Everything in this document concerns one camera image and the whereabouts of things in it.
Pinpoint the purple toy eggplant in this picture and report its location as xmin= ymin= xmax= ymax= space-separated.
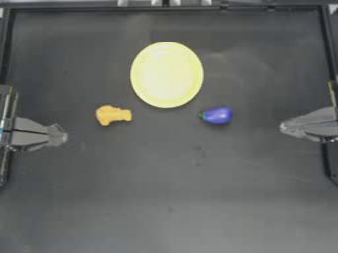
xmin=198 ymin=106 xmax=234 ymax=125

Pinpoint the yellow plate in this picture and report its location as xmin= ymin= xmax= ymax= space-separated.
xmin=130 ymin=41 xmax=205 ymax=109

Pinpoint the orange toy fried chicken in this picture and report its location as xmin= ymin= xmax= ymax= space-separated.
xmin=95 ymin=104 xmax=134 ymax=127

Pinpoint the black table frame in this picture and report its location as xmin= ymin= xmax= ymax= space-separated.
xmin=0 ymin=0 xmax=338 ymax=84

